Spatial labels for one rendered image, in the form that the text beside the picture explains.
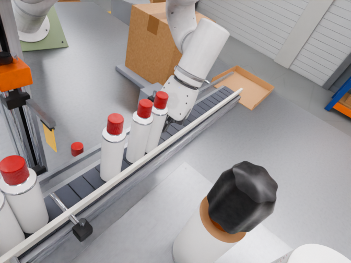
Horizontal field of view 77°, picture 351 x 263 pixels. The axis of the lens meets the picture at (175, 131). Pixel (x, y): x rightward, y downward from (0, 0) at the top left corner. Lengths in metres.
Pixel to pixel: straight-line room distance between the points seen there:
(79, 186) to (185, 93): 0.36
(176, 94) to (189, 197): 0.28
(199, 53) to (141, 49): 0.47
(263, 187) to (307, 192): 0.64
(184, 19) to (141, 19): 0.36
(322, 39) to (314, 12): 0.45
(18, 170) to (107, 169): 0.22
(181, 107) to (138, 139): 0.15
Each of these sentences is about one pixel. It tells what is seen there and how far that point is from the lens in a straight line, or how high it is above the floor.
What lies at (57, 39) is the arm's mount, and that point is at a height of 0.86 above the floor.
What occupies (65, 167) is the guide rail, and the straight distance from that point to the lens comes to 0.54.
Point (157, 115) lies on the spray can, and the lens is 0.57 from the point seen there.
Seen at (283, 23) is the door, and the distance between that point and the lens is 4.72.
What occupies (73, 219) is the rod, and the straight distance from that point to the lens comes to 0.54.
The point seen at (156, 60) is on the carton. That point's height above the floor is 0.97.
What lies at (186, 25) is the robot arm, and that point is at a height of 1.20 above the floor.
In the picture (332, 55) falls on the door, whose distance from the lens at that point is 4.61.
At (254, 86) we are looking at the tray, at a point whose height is 0.83.
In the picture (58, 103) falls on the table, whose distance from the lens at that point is 0.90.
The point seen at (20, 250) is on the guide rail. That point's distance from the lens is 0.53.
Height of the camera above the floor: 1.40
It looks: 42 degrees down
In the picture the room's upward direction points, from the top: 20 degrees clockwise
